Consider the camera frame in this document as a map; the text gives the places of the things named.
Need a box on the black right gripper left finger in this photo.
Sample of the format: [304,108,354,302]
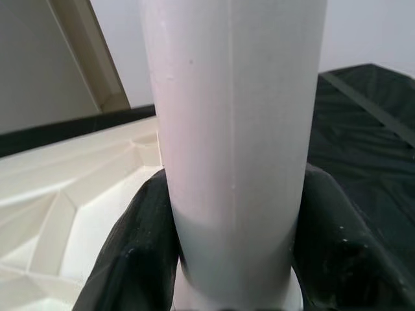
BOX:
[73,168,183,311]

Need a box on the beige wooden board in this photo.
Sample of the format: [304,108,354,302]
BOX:
[46,0,131,113]

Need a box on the white plastic table leg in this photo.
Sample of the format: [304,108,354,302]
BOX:
[137,0,327,311]

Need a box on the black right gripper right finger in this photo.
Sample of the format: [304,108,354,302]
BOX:
[292,161,415,311]

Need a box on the black table cloth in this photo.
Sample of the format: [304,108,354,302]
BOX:
[0,62,415,260]

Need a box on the white plastic children table top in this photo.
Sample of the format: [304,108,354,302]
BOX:
[0,115,167,311]

